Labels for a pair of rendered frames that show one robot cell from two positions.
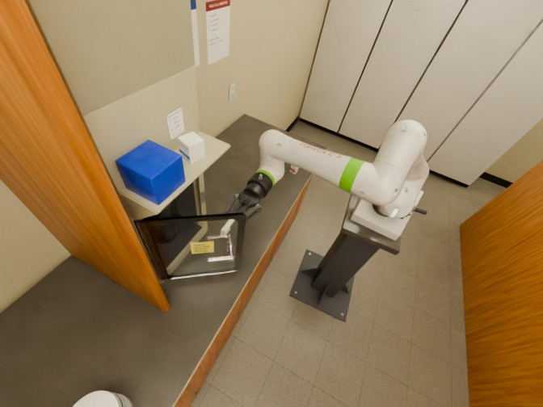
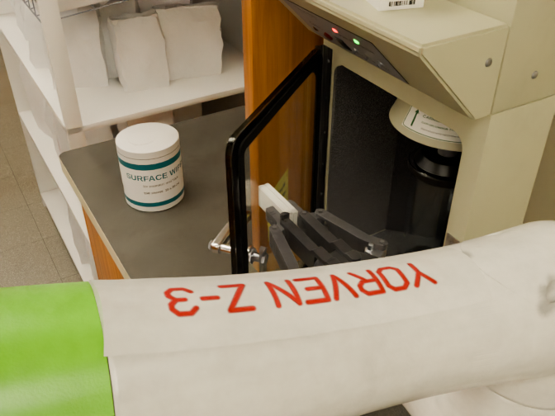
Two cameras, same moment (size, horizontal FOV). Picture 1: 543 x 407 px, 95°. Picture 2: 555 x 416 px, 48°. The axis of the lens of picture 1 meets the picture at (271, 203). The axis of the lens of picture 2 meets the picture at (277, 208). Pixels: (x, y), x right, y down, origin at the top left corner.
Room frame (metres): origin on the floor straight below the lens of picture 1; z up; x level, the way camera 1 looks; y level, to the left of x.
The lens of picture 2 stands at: (0.90, -0.31, 1.71)
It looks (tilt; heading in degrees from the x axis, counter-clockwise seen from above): 36 degrees down; 133
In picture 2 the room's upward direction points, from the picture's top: straight up
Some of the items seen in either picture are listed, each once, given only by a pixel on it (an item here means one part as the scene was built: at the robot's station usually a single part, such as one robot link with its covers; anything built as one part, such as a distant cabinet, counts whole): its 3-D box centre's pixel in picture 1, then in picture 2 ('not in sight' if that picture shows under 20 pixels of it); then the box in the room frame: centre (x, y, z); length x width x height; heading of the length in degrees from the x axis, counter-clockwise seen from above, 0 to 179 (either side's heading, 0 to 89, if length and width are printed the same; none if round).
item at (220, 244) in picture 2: (220, 254); (239, 234); (0.41, 0.13, 1.20); 0.10 x 0.05 x 0.03; 111
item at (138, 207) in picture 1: (183, 178); (361, 35); (0.49, 0.27, 1.46); 0.32 x 0.12 x 0.10; 164
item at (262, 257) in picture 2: not in sight; (259, 267); (0.46, 0.11, 1.18); 0.02 x 0.02 x 0.06; 21
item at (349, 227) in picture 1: (372, 220); not in sight; (0.99, -0.60, 0.92); 0.32 x 0.32 x 0.04; 77
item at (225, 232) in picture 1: (199, 250); (280, 215); (0.41, 0.21, 1.19); 0.30 x 0.01 x 0.40; 111
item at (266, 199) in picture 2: not in sight; (274, 209); (0.48, 0.13, 1.28); 0.07 x 0.01 x 0.03; 164
